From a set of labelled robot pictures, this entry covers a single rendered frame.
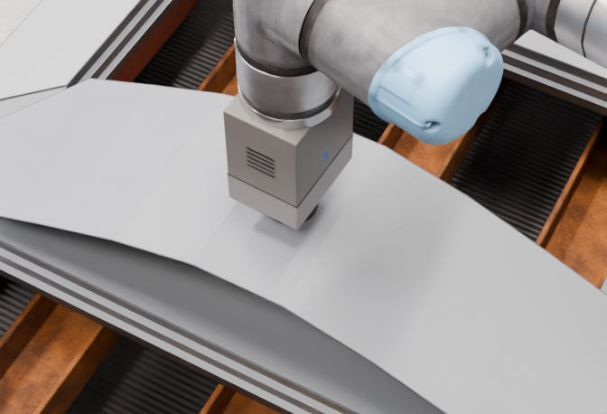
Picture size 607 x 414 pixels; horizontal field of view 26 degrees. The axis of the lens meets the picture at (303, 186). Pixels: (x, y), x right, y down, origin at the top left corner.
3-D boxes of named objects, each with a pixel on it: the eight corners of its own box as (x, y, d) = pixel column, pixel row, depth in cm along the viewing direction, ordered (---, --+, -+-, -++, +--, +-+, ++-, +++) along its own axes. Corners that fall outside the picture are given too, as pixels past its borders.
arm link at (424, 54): (553, -2, 81) (418, -85, 86) (434, 93, 76) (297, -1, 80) (533, 86, 87) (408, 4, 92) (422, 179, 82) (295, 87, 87)
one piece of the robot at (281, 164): (253, -15, 97) (260, 127, 110) (185, 61, 93) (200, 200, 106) (368, 34, 94) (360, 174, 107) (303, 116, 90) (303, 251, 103)
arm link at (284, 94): (213, 51, 91) (275, -21, 95) (217, 94, 94) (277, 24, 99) (306, 93, 88) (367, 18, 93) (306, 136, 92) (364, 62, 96)
